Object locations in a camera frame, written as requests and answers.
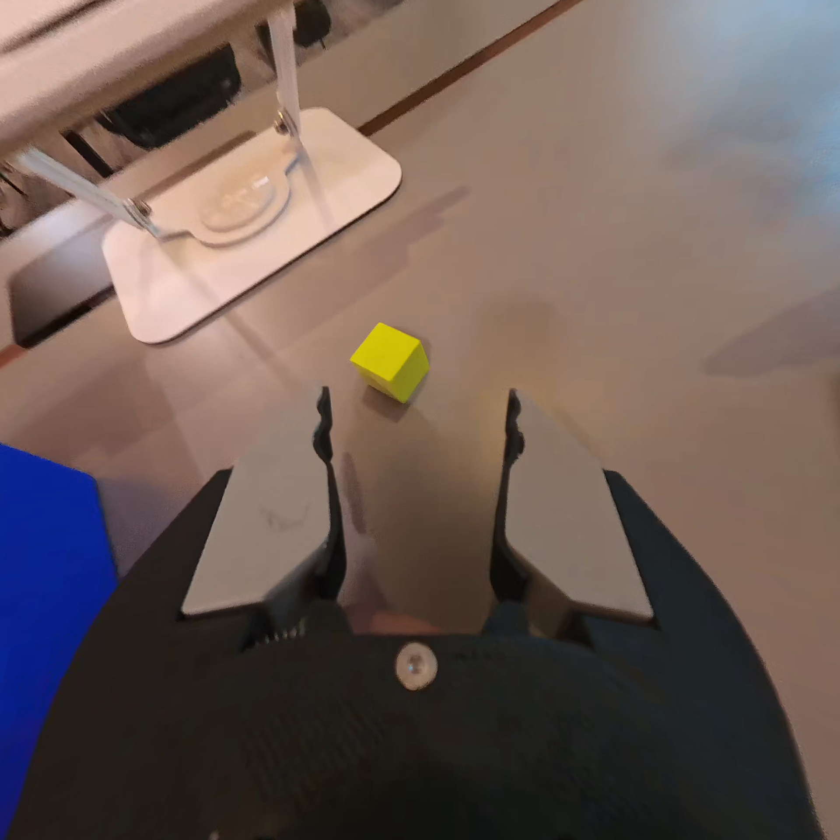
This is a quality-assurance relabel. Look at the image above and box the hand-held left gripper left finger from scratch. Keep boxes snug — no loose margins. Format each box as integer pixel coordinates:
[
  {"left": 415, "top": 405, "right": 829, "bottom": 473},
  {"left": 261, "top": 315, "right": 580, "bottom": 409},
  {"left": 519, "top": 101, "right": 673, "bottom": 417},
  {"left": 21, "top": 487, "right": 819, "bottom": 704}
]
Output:
[{"left": 181, "top": 385, "right": 348, "bottom": 618}]

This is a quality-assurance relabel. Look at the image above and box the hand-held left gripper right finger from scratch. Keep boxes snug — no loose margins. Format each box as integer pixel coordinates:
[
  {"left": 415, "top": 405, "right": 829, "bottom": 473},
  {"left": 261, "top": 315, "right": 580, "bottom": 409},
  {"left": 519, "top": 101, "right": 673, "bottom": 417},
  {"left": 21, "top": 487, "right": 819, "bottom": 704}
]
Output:
[{"left": 490, "top": 386, "right": 657, "bottom": 639}]

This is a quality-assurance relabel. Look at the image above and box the yellow foam cube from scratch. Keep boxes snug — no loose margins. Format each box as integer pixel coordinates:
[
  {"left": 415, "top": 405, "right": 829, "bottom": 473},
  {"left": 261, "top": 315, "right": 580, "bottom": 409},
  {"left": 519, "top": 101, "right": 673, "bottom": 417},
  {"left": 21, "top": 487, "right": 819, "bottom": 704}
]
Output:
[{"left": 350, "top": 321, "right": 431, "bottom": 404}]

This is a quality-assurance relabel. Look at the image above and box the blue plastic bin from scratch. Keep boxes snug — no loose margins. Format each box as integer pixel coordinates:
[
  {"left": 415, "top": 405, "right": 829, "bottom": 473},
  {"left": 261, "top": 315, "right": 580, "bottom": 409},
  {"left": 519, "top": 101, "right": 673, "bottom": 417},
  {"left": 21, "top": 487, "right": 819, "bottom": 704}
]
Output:
[{"left": 0, "top": 442, "right": 122, "bottom": 810}]

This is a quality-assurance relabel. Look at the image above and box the white laptop stand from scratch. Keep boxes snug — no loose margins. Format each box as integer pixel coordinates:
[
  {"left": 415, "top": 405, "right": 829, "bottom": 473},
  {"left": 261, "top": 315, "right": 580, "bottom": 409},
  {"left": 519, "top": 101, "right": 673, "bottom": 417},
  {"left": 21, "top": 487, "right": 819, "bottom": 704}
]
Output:
[{"left": 0, "top": 0, "right": 403, "bottom": 345}]

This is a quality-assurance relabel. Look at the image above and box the black flat tablet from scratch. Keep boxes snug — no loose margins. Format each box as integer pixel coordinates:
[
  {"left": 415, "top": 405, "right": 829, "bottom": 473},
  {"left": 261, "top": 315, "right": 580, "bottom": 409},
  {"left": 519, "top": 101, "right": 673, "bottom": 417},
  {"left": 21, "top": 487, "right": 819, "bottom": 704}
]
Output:
[{"left": 7, "top": 226, "right": 119, "bottom": 349}]

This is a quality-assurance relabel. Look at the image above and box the black bag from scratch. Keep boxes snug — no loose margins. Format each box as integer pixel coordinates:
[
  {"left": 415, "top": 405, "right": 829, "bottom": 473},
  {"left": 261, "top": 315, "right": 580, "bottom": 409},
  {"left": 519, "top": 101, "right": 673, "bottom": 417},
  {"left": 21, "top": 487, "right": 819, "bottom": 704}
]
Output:
[{"left": 102, "top": 45, "right": 243, "bottom": 149}]

